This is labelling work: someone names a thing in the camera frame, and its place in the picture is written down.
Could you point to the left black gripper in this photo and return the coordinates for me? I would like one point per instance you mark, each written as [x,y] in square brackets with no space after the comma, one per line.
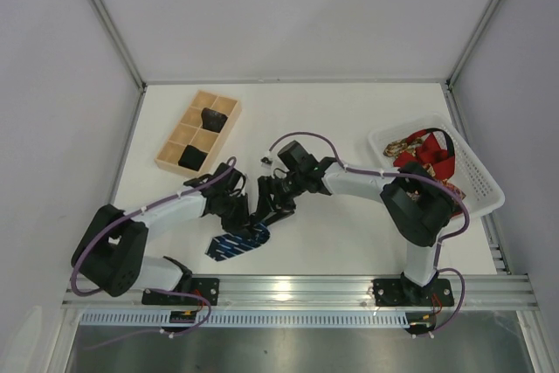
[236,219]

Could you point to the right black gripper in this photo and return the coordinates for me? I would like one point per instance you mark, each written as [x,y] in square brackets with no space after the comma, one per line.
[276,200]

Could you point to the navy blue striped tie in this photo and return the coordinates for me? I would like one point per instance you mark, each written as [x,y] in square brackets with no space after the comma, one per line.
[228,246]

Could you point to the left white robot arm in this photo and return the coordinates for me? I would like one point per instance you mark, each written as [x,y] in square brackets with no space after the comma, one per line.
[111,257]

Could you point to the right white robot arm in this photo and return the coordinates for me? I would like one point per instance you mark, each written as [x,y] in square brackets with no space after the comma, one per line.
[415,202]

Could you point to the rolled black tie lower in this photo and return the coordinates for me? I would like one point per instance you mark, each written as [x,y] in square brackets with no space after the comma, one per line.
[192,158]

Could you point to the rolled black tie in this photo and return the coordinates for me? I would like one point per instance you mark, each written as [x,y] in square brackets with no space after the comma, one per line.
[213,120]
[192,158]

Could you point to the wooden compartment organizer box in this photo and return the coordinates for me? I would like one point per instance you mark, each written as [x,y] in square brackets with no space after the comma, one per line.
[188,131]

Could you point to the rolled black tie upper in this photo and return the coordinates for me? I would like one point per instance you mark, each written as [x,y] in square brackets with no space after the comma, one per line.
[213,120]

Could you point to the gold patterned tie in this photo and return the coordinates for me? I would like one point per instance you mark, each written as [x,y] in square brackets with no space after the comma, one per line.
[426,150]

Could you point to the red tie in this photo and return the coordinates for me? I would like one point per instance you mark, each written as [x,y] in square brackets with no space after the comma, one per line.
[444,138]

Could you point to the white plastic basket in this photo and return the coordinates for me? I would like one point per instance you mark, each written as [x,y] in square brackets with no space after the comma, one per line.
[483,194]

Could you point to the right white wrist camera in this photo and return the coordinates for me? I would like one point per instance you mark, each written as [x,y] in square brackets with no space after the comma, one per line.
[267,161]

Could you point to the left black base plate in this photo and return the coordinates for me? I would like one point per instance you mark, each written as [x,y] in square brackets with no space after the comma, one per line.
[190,292]

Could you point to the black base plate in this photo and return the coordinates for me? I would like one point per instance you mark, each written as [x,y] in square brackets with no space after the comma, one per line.
[401,292]
[190,292]

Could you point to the white slotted cable duct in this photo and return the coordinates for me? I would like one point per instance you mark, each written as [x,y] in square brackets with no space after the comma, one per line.
[245,319]

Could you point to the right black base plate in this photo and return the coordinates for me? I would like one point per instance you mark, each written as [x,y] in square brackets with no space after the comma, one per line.
[401,292]

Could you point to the aluminium mounting rail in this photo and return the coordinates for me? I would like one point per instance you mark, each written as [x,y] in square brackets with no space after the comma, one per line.
[298,292]

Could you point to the left aluminium frame post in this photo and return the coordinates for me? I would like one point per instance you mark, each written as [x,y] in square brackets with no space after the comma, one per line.
[114,36]

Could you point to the aluminium frame post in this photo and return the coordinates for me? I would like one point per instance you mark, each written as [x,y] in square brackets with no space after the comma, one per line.
[479,29]
[114,36]

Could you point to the right aluminium frame post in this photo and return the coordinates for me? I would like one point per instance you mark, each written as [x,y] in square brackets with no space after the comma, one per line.
[479,29]

